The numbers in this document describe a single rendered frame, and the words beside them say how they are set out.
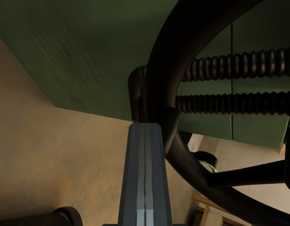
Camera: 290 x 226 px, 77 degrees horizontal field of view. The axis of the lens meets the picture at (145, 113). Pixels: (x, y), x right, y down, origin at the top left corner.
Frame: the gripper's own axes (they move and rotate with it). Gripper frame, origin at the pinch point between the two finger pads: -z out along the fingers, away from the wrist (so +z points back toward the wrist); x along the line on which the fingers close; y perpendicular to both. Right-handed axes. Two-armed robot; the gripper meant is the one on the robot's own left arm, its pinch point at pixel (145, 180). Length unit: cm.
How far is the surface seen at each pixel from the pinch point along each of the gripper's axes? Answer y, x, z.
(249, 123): -16.1, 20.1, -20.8
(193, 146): -29.1, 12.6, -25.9
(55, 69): -18, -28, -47
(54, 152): -58, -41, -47
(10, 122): -37, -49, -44
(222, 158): -297, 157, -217
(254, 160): -281, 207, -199
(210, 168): -27.6, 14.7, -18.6
